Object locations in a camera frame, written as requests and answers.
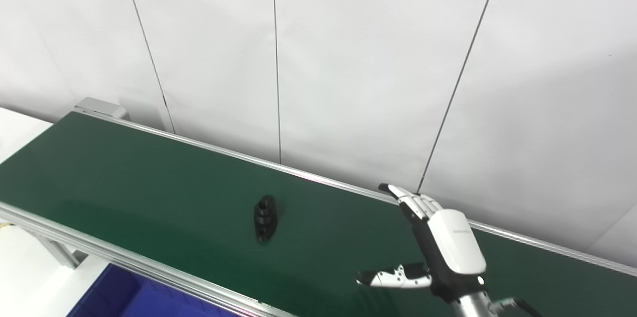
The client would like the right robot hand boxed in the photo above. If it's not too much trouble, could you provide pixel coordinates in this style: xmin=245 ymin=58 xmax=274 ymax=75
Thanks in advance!
xmin=356 ymin=183 xmax=488 ymax=304

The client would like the black plastic bracket part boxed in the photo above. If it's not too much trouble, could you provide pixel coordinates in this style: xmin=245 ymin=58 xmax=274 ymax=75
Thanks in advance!
xmin=254 ymin=195 xmax=280 ymax=244

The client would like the green conveyor belt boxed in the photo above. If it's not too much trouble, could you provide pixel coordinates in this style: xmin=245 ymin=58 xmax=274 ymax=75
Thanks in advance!
xmin=0 ymin=112 xmax=637 ymax=317

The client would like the blue bin with white parts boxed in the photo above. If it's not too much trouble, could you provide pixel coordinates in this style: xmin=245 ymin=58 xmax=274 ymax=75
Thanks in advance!
xmin=66 ymin=263 xmax=239 ymax=317

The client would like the grey conveyor end box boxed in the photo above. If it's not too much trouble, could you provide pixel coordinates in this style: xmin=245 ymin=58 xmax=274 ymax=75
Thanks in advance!
xmin=75 ymin=97 xmax=131 ymax=121

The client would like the aluminium conveyor leg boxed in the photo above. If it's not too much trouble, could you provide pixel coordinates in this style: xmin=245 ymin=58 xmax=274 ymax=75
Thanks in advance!
xmin=27 ymin=227 xmax=89 ymax=270

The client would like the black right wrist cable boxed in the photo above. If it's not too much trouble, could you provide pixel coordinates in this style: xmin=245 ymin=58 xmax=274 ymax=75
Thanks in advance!
xmin=490 ymin=297 xmax=545 ymax=317

